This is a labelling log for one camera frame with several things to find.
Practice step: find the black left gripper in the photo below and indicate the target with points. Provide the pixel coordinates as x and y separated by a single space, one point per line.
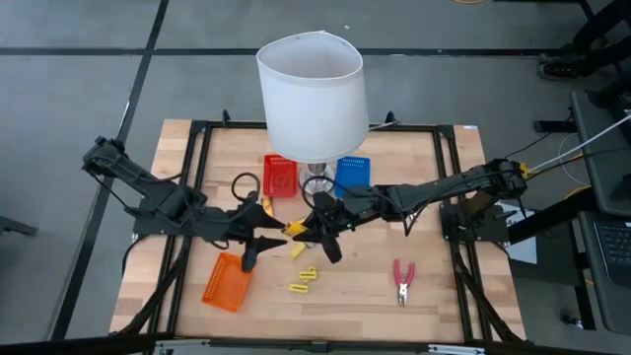
231 224

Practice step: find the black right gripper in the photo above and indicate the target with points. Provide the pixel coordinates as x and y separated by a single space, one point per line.
345 212

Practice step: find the yellow eraser block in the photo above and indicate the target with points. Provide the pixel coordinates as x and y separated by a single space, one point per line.
304 279
310 272
298 250
299 288
295 228

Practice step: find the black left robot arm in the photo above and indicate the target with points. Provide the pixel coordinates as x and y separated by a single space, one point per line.
162 202

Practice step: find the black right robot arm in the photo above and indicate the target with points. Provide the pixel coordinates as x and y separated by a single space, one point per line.
443 185

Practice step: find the red plastic basket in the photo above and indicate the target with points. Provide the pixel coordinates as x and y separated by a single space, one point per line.
278 177

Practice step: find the orange plastic basket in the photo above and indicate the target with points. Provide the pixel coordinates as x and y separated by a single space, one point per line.
227 283

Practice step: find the blue plastic basket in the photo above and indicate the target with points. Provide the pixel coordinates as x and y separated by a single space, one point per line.
352 170

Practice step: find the silver table lamp white shade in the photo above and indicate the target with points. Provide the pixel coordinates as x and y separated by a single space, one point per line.
310 98

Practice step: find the white paper sheet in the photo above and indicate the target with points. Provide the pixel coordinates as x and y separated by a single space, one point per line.
525 251

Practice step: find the black rig crossbar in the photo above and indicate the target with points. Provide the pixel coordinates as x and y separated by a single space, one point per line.
74 345

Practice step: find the black chair foot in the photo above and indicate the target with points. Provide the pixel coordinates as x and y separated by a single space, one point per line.
15 227

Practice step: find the black stand foot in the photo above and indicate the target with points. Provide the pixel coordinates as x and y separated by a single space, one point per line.
552 126

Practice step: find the dark grey desk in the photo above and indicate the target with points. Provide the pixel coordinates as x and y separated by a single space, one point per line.
601 172

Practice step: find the person's shoe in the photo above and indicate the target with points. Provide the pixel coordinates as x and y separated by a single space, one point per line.
562 66

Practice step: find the black laptop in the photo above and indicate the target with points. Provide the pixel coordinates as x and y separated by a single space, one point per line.
616 241

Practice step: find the person's leg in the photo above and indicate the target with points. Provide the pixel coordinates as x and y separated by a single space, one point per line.
606 29

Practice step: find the black metal table frame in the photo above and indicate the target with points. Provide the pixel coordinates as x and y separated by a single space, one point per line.
231 126

